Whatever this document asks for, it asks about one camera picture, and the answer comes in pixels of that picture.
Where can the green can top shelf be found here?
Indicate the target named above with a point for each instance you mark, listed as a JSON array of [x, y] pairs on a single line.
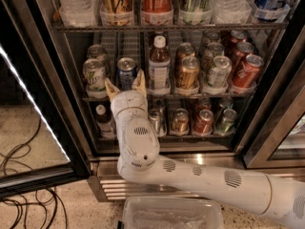
[[195, 12]]

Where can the green can bottom shelf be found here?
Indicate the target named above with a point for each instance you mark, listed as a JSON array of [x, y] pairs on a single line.
[[225, 124]]

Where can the silver can bottom shelf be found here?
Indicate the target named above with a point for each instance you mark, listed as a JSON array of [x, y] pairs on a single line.
[[157, 121]]

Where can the red can middle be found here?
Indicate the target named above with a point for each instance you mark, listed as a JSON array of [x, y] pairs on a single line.
[[241, 50]]

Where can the gold can front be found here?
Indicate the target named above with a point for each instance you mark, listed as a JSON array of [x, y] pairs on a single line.
[[187, 74]]

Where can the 7up can rear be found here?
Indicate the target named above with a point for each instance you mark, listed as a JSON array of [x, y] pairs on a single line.
[[96, 51]]

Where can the closed right fridge door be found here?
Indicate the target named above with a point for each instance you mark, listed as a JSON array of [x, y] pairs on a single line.
[[278, 144]]

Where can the brown tea bottle middle shelf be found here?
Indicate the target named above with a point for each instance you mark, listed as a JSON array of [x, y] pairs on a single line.
[[159, 63]]

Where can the stainless steel fridge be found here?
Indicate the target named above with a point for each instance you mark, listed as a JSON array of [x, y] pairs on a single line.
[[278, 42]]

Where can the gold can rear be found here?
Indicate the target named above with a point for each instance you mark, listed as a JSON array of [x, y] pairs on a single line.
[[183, 50]]

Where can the red can rear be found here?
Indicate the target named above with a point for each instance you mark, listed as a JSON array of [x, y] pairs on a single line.
[[236, 36]]

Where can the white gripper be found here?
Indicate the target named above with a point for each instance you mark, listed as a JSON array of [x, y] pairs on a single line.
[[127, 102]]

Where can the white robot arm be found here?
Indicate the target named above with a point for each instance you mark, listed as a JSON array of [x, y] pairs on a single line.
[[275, 198]]

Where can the red can shelf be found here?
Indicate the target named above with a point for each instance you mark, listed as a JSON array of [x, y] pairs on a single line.
[[156, 12], [203, 123]]

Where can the silver can middle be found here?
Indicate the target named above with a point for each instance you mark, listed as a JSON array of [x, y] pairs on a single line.
[[212, 50]]

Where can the silver can rear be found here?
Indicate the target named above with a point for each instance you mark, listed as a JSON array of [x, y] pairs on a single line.
[[209, 37]]

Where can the green 7up can front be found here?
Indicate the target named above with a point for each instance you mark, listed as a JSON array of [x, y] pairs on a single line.
[[95, 74]]

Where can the gold can bottom shelf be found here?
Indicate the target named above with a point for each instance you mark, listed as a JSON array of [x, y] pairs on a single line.
[[180, 121]]

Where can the silver can front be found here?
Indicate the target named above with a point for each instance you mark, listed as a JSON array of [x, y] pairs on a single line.
[[218, 72]]

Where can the green can shelf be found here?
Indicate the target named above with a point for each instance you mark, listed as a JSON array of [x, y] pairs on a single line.
[[195, 12], [225, 124]]

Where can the water bottle top right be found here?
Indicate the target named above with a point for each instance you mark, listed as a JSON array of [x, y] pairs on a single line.
[[230, 11]]

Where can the red can bottom shelf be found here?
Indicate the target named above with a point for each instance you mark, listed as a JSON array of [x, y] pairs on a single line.
[[203, 123]]

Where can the open fridge glass door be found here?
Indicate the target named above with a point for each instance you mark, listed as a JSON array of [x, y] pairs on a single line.
[[39, 146]]

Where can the gold can shelf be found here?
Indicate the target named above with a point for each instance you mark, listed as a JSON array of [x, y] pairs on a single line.
[[116, 12], [180, 121]]

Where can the brown tea bottle bottom shelf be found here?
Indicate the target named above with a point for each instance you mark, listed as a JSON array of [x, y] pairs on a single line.
[[105, 122]]

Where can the brown tea bottle shelf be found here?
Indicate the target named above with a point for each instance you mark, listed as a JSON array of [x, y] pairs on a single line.
[[105, 122], [159, 63]]

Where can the gold can top shelf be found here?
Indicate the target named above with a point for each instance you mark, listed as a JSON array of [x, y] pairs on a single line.
[[116, 12]]

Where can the clear plastic bin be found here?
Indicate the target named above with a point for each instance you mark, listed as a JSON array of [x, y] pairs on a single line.
[[171, 213]]

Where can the blue pepsi can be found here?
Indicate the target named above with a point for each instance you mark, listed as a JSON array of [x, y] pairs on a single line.
[[126, 71]]

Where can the red can front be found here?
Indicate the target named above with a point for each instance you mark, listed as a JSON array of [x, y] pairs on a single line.
[[247, 71]]

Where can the red can top shelf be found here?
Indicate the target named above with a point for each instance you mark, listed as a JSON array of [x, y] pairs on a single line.
[[156, 12]]

